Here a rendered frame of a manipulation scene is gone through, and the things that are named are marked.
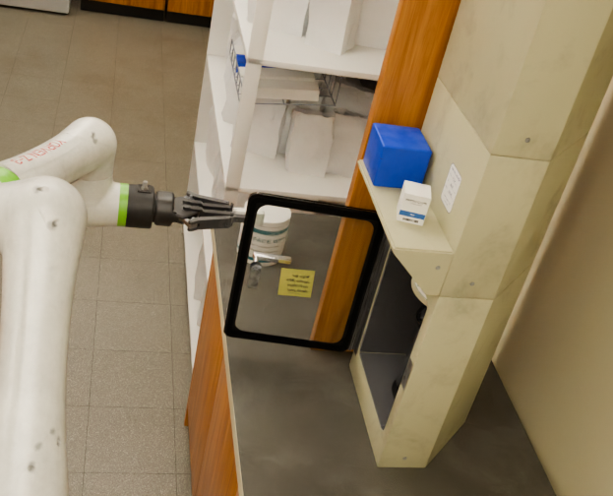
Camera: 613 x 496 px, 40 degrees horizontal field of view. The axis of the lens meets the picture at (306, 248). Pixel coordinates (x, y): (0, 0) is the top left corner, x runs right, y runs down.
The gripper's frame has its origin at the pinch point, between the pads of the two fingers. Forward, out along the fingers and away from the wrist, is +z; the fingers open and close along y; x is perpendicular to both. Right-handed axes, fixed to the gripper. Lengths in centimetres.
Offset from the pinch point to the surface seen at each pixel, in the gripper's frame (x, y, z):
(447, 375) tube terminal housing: 9, -38, 38
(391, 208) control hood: -20.1, -24.6, 21.8
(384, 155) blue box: -27.2, -17.0, 20.3
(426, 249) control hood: -20.1, -37.7, 25.2
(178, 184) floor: 131, 232, 7
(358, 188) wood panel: -10.3, -1.1, 22.7
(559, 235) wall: -4, -2, 74
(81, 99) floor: 131, 319, -48
